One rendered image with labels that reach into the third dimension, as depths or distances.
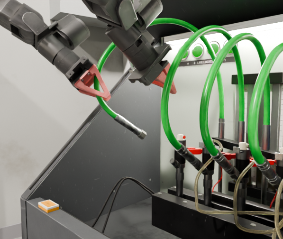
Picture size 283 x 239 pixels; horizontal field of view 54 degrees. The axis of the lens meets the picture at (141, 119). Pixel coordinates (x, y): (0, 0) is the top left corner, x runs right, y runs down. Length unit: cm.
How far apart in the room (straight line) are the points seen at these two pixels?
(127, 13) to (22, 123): 212
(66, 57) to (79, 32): 8
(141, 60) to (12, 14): 32
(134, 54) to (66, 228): 39
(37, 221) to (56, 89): 195
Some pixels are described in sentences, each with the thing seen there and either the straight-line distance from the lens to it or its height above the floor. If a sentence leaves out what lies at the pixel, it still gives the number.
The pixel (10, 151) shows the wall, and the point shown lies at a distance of 258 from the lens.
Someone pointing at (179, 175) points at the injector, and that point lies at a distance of 70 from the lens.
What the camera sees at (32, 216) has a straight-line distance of 80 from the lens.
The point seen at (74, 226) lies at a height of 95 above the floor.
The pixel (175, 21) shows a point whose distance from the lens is 77.
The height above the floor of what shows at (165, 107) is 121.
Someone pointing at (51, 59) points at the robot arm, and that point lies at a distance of 70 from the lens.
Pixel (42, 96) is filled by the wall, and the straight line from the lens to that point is 259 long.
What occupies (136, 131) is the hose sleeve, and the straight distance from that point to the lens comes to 70.
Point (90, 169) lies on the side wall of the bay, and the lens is 90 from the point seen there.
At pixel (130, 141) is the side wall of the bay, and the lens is 99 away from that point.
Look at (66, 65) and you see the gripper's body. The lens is 68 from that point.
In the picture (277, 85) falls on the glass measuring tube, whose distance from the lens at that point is 84.
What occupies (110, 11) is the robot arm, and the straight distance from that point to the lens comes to 51.
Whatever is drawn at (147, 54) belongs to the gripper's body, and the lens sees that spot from 58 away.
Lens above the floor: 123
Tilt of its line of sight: 5 degrees down
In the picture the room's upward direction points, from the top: straight up
